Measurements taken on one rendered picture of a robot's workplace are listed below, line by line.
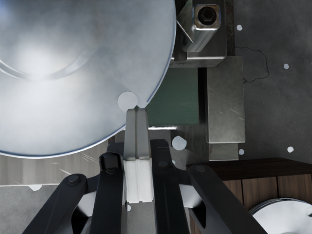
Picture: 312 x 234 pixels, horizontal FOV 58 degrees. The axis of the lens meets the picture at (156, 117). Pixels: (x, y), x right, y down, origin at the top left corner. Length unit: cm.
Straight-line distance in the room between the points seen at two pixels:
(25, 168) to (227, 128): 30
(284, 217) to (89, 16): 68
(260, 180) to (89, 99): 59
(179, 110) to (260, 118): 76
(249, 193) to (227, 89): 40
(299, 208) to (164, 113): 51
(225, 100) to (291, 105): 79
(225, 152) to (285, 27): 88
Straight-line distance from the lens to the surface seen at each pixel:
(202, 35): 33
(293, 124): 124
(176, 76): 45
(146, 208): 113
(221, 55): 41
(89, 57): 31
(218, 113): 46
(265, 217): 80
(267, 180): 82
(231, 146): 49
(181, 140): 44
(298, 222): 84
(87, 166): 31
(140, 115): 20
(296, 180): 85
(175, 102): 44
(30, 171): 33
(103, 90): 31
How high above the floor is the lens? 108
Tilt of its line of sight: 87 degrees down
